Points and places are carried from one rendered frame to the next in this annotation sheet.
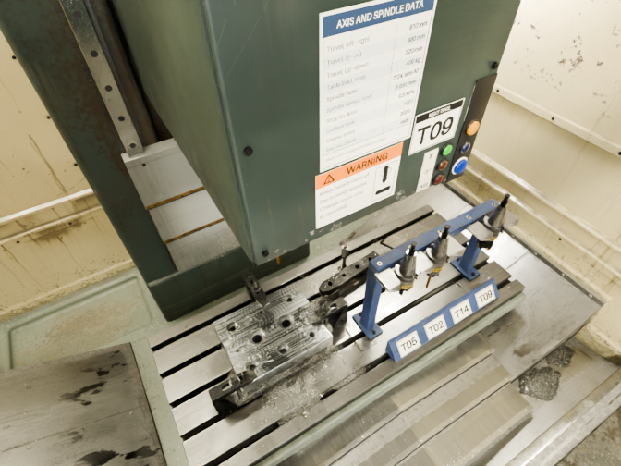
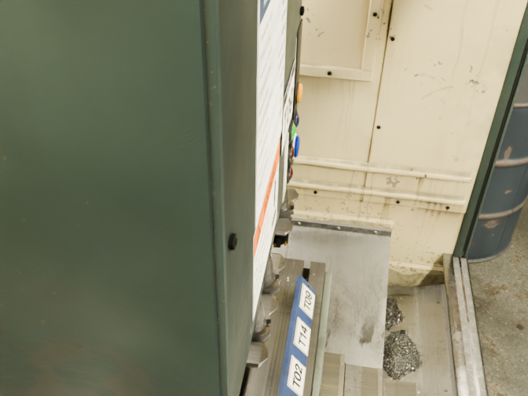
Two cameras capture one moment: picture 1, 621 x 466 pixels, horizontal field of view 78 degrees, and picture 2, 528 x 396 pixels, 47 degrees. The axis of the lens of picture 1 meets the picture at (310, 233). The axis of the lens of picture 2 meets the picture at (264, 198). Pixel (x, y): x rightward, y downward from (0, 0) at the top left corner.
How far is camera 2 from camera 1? 0.34 m
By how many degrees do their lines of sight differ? 39
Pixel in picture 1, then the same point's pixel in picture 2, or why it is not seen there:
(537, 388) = (404, 362)
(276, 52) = (243, 64)
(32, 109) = not seen: outside the picture
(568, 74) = not seen: hidden behind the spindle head
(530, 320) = (348, 296)
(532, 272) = (311, 244)
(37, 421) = not seen: outside the picture
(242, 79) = (229, 123)
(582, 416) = (464, 351)
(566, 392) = (425, 343)
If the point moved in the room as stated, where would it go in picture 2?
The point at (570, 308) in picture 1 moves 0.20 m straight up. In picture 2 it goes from (369, 257) to (379, 203)
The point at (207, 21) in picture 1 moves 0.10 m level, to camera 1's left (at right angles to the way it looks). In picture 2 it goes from (212, 45) to (31, 129)
